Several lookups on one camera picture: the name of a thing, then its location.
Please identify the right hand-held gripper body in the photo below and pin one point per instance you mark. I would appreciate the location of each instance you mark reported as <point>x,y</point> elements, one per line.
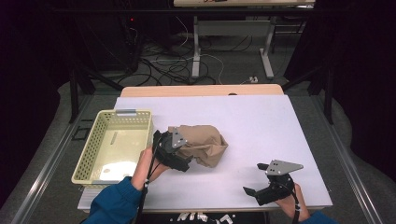
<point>280,166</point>

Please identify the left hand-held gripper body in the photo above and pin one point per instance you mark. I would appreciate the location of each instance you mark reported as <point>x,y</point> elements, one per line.
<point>166,149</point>

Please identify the beige cloth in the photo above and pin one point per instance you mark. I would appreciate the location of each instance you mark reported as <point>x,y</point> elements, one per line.
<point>205,143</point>

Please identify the cream perforated plastic basket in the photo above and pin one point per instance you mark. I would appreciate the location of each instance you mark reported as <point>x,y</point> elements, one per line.
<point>93,140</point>

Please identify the person's left hand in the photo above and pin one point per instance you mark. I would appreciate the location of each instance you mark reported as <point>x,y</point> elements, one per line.
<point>144,171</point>

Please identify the person's right hand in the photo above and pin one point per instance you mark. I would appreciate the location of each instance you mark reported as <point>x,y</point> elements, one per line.
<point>292,205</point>

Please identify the person's black printed shirt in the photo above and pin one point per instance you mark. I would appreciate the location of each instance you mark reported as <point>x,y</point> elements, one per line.
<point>218,218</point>

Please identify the white board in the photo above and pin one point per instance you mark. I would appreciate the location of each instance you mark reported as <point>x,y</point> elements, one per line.
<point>249,124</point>

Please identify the grey basket clip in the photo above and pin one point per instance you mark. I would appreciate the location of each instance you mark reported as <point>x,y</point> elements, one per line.
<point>106,182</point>
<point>126,111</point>

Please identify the light wooden table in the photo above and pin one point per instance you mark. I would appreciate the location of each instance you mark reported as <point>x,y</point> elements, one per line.
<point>186,90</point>

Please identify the black table grommet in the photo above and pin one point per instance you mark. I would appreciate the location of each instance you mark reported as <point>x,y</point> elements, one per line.
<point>232,93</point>

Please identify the white plug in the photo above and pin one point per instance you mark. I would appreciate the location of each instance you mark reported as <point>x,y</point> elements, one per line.
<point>253,79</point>

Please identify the black metal stand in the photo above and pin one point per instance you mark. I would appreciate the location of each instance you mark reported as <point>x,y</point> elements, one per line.
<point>328,93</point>
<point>74,99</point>

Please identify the black equipment with red light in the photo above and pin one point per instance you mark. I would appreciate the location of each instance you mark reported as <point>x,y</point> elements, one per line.
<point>132,43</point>

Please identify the desk with white legs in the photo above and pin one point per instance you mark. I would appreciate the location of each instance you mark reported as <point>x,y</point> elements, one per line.
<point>232,28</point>

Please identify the metal floor rail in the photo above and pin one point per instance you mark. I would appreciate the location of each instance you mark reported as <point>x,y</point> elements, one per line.
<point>46,168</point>
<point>348,168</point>

